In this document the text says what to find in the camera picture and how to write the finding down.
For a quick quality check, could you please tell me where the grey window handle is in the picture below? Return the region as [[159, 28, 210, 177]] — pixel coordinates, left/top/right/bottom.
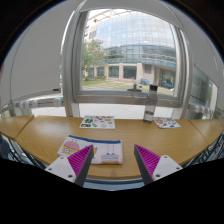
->
[[127, 83, 143, 93]]

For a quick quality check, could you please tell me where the white wall socket rail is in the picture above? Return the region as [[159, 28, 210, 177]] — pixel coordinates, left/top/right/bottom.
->
[[1, 95, 64, 116], [187, 102, 224, 119]]

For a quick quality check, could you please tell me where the small colourful sticker sheet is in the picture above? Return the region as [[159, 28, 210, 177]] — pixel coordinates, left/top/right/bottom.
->
[[153, 116, 182, 129]]

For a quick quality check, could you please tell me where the large colourful sticker sheet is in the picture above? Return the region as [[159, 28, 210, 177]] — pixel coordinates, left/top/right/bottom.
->
[[79, 115, 116, 130]]

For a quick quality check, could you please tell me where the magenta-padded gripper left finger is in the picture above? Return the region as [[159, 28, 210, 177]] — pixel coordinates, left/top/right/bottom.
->
[[44, 144, 95, 187]]

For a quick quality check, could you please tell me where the clear black-capped water bottle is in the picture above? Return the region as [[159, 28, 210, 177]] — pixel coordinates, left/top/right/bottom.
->
[[142, 84, 159, 125]]

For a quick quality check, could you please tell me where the green tree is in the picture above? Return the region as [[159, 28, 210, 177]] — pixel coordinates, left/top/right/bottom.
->
[[82, 38, 106, 81]]

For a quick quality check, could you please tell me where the grey window frame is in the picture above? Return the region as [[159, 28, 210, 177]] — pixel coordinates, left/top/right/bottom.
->
[[61, 8, 194, 118]]

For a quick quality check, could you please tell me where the white cartoon-print towel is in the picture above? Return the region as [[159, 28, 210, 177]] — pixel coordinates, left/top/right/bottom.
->
[[57, 134, 124, 165]]

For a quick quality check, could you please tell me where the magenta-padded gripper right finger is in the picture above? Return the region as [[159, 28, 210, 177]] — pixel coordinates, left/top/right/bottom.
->
[[133, 144, 184, 186]]

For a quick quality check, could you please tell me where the curved glass building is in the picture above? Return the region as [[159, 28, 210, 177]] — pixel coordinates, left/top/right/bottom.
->
[[84, 9, 178, 89]]

